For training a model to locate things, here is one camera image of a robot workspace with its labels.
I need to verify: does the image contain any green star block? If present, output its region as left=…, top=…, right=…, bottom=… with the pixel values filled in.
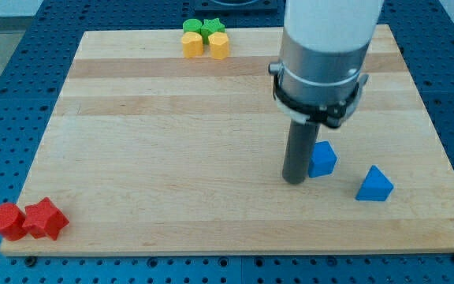
left=200, top=18, right=225, bottom=45

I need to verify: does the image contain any wooden board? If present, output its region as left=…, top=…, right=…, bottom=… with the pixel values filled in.
left=0, top=24, right=454, bottom=256

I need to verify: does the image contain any green cylinder block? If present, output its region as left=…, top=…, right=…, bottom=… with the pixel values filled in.
left=182, top=18, right=203, bottom=34

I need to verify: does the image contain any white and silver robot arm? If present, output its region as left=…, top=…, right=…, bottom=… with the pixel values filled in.
left=269, top=0, right=384, bottom=128

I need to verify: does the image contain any yellow heart block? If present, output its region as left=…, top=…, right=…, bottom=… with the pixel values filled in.
left=180, top=32, right=204, bottom=58

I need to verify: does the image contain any red cylinder block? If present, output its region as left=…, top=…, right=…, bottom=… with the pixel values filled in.
left=0, top=203, right=27, bottom=241

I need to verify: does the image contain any blue cube block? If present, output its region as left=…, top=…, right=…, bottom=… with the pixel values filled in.
left=308, top=140, right=337, bottom=178

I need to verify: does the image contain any blue triangle block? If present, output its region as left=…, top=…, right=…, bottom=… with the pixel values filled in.
left=355, top=165, right=394, bottom=202

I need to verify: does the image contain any red star block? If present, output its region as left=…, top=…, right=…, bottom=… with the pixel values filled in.
left=22, top=197, right=69, bottom=241

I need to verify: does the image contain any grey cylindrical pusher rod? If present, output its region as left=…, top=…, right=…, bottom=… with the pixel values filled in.
left=282, top=121, right=320, bottom=185

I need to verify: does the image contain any yellow hexagon block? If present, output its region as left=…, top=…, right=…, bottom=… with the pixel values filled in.
left=208, top=32, right=230, bottom=60

